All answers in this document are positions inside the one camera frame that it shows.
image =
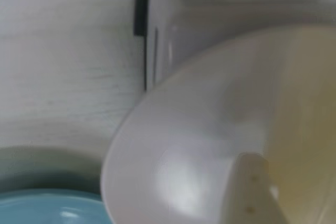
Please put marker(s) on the white round plate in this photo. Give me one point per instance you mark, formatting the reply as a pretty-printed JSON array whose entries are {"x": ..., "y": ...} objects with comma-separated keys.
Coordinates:
[{"x": 170, "y": 155}]

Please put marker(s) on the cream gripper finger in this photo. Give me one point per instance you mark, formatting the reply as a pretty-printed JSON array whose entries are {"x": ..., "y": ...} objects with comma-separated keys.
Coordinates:
[
  {"x": 246, "y": 197},
  {"x": 309, "y": 129}
]

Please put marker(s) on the white toy train car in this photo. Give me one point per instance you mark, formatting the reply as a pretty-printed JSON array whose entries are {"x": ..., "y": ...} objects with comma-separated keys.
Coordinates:
[{"x": 210, "y": 19}]

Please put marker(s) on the light blue round dish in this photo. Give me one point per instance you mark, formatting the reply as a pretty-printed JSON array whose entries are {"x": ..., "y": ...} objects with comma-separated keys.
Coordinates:
[{"x": 39, "y": 208}]

